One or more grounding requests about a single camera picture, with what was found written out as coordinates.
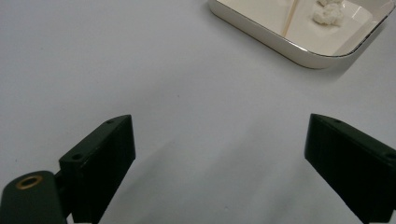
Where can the thin wooden skewer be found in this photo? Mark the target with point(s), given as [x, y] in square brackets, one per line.
[289, 18]

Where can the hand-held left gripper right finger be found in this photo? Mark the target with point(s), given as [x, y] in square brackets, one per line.
[351, 168]

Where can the white square dish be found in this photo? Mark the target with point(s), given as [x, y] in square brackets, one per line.
[314, 40]

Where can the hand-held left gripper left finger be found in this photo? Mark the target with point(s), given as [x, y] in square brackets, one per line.
[99, 168]

